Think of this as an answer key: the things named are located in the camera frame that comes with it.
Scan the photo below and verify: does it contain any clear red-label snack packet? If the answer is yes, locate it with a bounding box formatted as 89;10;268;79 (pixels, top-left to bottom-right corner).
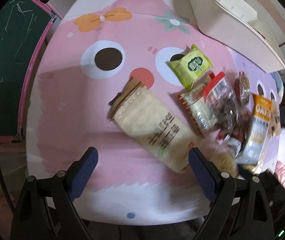
203;72;241;132

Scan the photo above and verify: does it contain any green chalkboard with pink frame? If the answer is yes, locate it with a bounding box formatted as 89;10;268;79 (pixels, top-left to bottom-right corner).
0;0;63;144

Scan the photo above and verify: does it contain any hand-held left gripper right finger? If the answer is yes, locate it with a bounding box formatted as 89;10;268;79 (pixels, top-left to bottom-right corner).
189;147;274;240

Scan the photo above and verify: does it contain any beige cracker packet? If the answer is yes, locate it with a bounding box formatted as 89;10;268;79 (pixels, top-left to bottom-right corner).
109;77;204;173

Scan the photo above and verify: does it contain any small orange snack packet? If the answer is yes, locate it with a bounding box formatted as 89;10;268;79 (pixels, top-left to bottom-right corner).
269;102;282;137

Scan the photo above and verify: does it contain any orange white snack packet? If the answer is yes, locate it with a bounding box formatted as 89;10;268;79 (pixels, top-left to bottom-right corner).
235;94;273;166

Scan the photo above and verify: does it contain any white plastic storage bin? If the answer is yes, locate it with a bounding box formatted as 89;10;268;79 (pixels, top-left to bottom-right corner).
186;0;285;73

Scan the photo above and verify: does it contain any green snack packet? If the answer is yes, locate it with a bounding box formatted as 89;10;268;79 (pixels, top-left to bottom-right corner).
167;44;213;91

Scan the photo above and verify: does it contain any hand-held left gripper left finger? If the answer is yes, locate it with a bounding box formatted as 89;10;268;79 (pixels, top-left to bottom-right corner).
10;147;98;240

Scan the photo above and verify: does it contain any red white snack packet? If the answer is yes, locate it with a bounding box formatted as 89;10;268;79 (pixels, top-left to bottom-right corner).
177;79;218;131

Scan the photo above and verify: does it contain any yellow puff snack packet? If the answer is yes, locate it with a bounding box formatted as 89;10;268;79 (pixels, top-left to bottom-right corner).
210;152;238;178

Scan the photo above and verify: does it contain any dark red snack packet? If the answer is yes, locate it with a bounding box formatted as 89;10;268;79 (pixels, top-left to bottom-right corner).
217;126;248;144

